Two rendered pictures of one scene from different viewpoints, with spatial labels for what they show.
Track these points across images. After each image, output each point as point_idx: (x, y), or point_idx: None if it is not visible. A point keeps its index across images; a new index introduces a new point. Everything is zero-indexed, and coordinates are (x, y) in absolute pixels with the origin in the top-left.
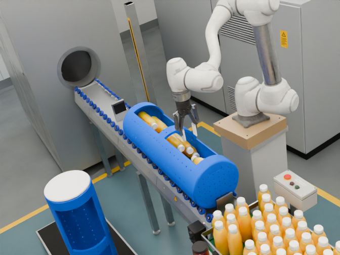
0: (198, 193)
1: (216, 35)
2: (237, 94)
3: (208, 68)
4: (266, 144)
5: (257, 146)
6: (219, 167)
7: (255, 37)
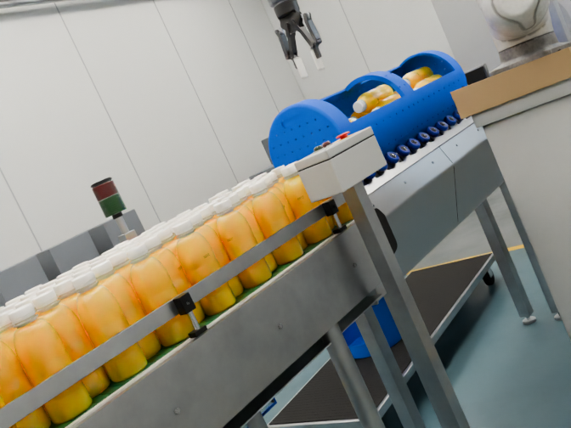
0: (277, 160)
1: None
2: None
3: None
4: (528, 115)
5: (492, 115)
6: (301, 118)
7: None
